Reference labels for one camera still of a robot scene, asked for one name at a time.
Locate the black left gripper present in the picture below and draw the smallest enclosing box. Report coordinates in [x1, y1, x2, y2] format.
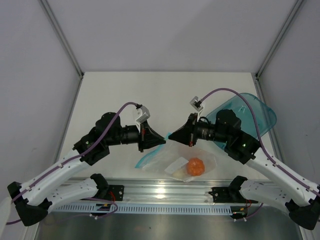
[106, 120, 166, 153]

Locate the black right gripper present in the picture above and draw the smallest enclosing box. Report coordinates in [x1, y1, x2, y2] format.
[169, 112, 230, 147]

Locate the clear zip top bag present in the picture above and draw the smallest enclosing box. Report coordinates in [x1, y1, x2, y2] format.
[135, 136, 217, 182]

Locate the orange toy pumpkin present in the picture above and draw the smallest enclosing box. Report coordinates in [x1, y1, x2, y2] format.
[186, 157, 205, 177]

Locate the cream toy egg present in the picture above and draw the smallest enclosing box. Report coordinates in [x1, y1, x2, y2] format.
[172, 168, 188, 181]

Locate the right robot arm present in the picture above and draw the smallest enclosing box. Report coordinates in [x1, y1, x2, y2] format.
[168, 109, 320, 230]

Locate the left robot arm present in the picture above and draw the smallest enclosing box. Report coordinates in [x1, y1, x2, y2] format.
[7, 112, 166, 227]

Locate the teal plastic tray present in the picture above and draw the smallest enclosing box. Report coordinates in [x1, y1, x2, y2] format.
[206, 92, 277, 139]

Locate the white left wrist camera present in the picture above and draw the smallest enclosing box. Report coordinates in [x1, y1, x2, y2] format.
[133, 104, 151, 132]

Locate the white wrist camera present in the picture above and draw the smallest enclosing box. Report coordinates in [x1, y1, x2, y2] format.
[133, 104, 151, 132]
[189, 96, 206, 120]

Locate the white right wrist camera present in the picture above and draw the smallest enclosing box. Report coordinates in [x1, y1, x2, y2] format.
[189, 96, 206, 120]

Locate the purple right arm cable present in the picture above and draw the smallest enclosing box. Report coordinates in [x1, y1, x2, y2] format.
[198, 87, 320, 195]

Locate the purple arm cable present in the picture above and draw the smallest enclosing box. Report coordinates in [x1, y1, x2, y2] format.
[6, 101, 140, 225]
[198, 87, 320, 195]

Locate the aluminium mounting rail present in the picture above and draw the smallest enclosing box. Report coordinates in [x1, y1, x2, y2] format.
[106, 178, 231, 205]

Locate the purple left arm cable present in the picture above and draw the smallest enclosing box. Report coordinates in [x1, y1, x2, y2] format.
[6, 101, 140, 225]

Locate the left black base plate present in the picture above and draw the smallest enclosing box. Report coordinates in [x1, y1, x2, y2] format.
[106, 185, 125, 202]

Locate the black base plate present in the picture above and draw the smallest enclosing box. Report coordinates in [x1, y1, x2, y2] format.
[106, 185, 125, 202]
[208, 186, 258, 204]

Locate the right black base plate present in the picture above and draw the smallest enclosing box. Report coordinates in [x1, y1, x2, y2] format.
[208, 186, 258, 204]

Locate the white slotted cable duct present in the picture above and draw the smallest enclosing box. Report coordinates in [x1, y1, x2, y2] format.
[54, 202, 233, 216]

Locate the right aluminium frame post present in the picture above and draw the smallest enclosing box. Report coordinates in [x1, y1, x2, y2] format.
[255, 0, 307, 81]

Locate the aluminium frame post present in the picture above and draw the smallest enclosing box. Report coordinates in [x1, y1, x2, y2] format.
[255, 0, 307, 81]
[38, 0, 84, 79]

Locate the left aluminium frame post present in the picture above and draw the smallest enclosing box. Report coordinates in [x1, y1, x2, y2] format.
[38, 0, 84, 79]

